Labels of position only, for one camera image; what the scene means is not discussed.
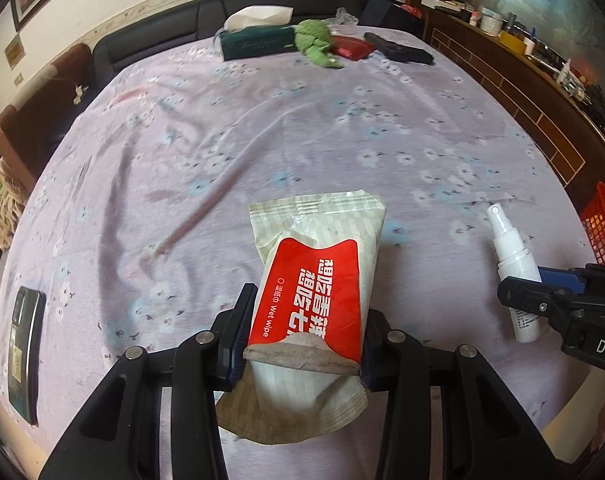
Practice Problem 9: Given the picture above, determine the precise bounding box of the red label wet wipe packet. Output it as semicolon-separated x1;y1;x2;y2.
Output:
215;189;387;447

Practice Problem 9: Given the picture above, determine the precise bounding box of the wall mirror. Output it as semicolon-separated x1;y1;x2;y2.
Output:
482;0;605;91

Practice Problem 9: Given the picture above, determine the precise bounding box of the small gold wall plaque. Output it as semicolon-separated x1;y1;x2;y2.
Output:
3;34;26;68

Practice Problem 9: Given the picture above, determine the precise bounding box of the red mesh plastic basket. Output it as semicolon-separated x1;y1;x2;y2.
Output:
579;181;605;267

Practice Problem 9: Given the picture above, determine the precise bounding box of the green tissue box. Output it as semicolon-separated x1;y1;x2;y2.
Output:
221;6;297;62

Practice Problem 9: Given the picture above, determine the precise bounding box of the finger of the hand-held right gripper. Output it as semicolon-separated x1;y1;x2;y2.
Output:
497;277;590;332
537;262;605;307

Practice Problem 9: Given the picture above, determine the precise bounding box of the brown armchair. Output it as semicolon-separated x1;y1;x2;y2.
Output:
0;42;94;196

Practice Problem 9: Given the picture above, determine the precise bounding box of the white spray bottle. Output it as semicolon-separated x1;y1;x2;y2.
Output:
485;203;544;344

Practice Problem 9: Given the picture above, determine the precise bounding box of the patterned cloth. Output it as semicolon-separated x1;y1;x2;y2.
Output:
0;160;28;251

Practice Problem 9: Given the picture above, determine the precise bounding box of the red wallet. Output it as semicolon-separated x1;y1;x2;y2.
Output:
329;35;378;61

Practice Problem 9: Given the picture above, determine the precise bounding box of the green plush toy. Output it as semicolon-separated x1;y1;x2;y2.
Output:
293;19;345;70

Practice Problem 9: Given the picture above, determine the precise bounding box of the dark sofa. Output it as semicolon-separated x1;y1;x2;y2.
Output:
91;0;425;68

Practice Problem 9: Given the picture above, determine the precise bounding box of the black smartphone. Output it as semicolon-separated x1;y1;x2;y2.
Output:
7;286;47;426

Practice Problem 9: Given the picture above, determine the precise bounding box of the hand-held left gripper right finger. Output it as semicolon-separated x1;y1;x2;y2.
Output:
359;307;555;480

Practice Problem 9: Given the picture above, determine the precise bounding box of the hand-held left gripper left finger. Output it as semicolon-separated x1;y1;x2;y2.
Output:
47;282;258;480

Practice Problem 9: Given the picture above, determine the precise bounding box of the navy bag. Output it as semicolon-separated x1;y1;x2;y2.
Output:
365;0;425;36

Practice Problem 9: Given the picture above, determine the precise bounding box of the brick pattern wooden counter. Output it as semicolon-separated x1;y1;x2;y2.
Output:
422;7;605;201

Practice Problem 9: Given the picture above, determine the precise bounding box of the yellow box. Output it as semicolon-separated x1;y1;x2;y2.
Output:
499;30;528;55

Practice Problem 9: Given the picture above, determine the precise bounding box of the white jar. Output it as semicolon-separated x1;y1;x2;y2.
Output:
481;7;505;36

